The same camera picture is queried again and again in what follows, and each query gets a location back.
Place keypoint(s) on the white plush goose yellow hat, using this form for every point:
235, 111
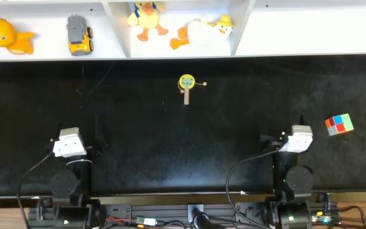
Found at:
202, 33

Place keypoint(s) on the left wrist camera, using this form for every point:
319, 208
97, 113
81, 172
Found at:
70, 143

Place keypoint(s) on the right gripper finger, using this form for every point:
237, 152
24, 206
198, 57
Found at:
302, 121
264, 138

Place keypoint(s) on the grey and yellow toy truck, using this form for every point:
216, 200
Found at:
76, 31

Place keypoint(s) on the yellow plush duck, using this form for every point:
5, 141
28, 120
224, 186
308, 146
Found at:
148, 19

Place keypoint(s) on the many-coloured puzzle cube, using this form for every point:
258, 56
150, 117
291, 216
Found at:
340, 125

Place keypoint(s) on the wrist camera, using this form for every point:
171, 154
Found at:
70, 143
300, 139

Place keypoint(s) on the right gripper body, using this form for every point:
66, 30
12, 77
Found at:
278, 147

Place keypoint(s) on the mounting rail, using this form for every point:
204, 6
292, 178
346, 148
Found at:
170, 211

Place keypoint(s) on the yellow wooden rattle drum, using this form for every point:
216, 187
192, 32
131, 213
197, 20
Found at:
187, 82

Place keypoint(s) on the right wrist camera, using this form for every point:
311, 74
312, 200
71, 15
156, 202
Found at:
300, 139

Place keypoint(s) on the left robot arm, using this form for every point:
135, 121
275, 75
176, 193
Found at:
63, 183

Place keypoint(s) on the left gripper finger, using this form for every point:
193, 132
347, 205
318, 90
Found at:
59, 128
99, 144

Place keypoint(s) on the white shelf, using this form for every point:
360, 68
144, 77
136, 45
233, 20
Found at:
297, 31

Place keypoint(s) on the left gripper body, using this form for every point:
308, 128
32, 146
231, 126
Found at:
89, 151

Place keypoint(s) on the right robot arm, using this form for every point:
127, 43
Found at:
299, 179

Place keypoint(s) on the yellow rubber duck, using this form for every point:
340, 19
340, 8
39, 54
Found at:
2, 33

